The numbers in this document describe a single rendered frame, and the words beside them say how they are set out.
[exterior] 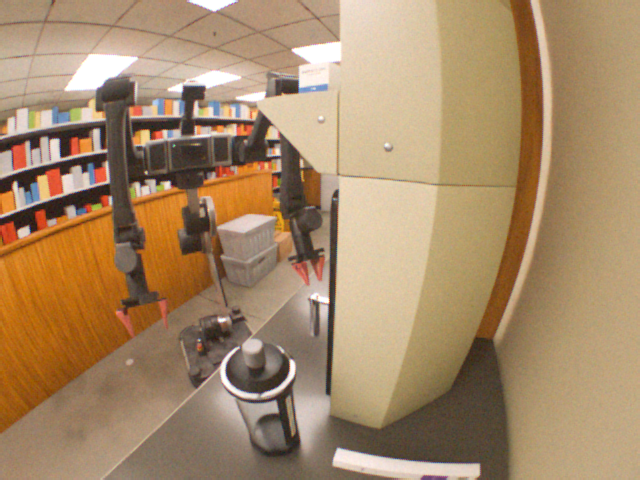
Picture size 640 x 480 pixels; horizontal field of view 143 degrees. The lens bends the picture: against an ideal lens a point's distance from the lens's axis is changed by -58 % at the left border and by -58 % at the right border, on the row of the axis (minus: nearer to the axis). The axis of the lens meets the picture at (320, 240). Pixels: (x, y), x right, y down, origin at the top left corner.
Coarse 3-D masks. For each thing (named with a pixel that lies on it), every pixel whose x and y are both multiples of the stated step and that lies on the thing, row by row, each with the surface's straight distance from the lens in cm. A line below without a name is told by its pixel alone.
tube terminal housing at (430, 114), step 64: (384, 0) 33; (448, 0) 35; (384, 64) 30; (448, 64) 30; (512, 64) 45; (384, 128) 28; (448, 128) 29; (512, 128) 42; (384, 192) 28; (448, 192) 29; (512, 192) 43; (384, 256) 30; (448, 256) 33; (384, 320) 35; (448, 320) 41; (384, 384) 44; (448, 384) 63
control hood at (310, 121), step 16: (288, 96) 33; (304, 96) 32; (320, 96) 31; (336, 96) 30; (272, 112) 33; (288, 112) 32; (304, 112) 31; (320, 112) 30; (336, 112) 30; (288, 128) 32; (304, 128) 31; (320, 128) 30; (336, 128) 29; (304, 144) 31; (320, 144) 30; (336, 144) 29; (320, 160) 30; (336, 160) 29
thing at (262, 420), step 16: (288, 352) 39; (224, 368) 38; (224, 384) 36; (288, 384) 35; (240, 400) 36; (272, 400) 35; (256, 416) 40; (272, 416) 40; (256, 432) 45; (272, 432) 44; (272, 448) 51
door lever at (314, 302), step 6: (312, 294) 43; (318, 294) 43; (312, 300) 43; (318, 300) 43; (324, 300) 42; (312, 306) 44; (318, 306) 44; (312, 312) 44; (318, 312) 45; (312, 318) 45; (318, 318) 45; (312, 324) 46; (318, 324) 46; (312, 330) 47; (318, 330) 47
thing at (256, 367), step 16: (240, 352) 38; (256, 352) 33; (272, 352) 37; (240, 368) 36; (256, 368) 35; (272, 368) 35; (288, 368) 36; (240, 384) 35; (256, 384) 34; (272, 384) 34
